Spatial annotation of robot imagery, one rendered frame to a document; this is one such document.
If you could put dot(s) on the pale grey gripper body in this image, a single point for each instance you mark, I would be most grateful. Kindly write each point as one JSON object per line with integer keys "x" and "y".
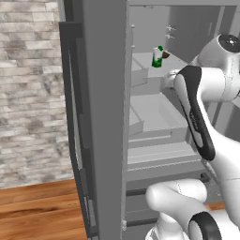
{"x": 210, "y": 170}

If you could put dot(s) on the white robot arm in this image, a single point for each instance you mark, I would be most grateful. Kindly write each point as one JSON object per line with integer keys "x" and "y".
{"x": 225, "y": 84}

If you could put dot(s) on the grey fridge drawer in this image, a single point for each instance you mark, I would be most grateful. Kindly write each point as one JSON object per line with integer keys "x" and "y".
{"x": 159, "y": 159}

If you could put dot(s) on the green and white milk carton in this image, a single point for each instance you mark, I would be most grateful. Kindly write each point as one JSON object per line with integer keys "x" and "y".
{"x": 157, "y": 57}

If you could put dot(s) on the grey fridge door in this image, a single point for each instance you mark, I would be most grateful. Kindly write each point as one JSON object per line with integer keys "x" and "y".
{"x": 103, "y": 93}

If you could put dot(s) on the grey fridge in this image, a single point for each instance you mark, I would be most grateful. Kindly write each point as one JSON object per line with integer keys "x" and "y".
{"x": 150, "y": 28}

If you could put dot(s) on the small brown food item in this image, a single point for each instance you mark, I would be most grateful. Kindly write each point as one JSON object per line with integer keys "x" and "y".
{"x": 166, "y": 55}

